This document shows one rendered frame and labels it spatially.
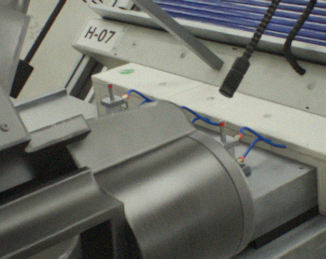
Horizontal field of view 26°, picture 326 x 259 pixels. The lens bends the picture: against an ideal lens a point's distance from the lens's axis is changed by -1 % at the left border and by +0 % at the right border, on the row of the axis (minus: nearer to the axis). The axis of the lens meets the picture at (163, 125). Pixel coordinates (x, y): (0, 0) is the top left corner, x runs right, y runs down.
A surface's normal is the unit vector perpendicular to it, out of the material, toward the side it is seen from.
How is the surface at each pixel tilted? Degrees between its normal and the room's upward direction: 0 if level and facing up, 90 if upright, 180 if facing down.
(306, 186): 90
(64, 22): 90
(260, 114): 46
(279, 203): 90
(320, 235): 90
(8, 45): 59
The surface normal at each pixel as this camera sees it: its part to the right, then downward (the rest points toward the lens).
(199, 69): -0.63, -0.44
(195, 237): 0.65, 0.06
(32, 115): -0.12, -0.92
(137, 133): 0.47, -0.44
